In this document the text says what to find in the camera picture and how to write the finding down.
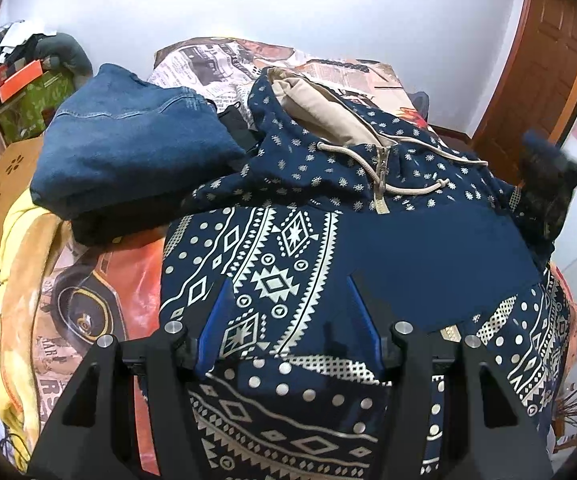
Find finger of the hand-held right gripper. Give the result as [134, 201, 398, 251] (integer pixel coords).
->
[521, 129, 577, 176]

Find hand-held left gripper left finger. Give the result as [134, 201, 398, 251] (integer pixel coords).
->
[26, 277, 234, 480]

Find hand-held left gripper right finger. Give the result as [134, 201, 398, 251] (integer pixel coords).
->
[346, 274, 554, 480]

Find navy patterned hoodie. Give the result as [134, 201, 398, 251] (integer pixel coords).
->
[158, 67, 577, 480]

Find pile of mixed clothes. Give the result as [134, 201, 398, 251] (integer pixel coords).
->
[0, 20, 44, 91]

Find brown wooden door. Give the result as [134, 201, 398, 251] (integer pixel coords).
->
[469, 0, 577, 186]

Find printed blanket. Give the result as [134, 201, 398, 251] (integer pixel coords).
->
[18, 36, 577, 480]

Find purple cloth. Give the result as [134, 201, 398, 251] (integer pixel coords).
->
[409, 91, 430, 122]

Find folded blue jeans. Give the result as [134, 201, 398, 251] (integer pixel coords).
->
[31, 63, 249, 223]

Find black cloth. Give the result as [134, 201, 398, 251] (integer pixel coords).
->
[216, 101, 262, 158]

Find yellow cloth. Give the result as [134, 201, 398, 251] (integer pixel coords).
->
[0, 190, 69, 461]

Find wooden panel with flower cutouts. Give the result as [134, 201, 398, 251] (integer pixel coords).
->
[0, 135, 44, 286]

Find green box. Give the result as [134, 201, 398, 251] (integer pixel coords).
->
[0, 67, 76, 143]

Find orange packet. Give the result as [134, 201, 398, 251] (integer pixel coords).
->
[0, 59, 44, 101]

